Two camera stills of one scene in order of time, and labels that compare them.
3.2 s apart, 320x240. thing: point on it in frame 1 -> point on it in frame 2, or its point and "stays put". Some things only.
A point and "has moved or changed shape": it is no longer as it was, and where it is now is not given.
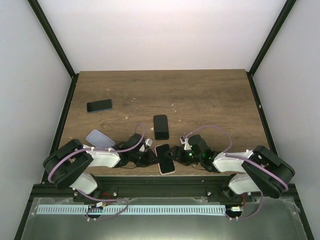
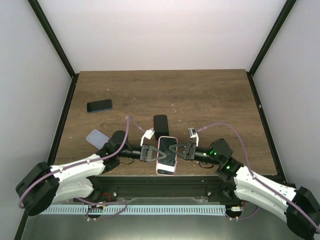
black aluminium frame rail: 215,187 stays put
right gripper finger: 171,158 -> 181,154
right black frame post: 269,43 stays put
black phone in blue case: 99,105 stays put
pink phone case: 166,163 has moved or changed shape
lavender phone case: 99,139 stays put
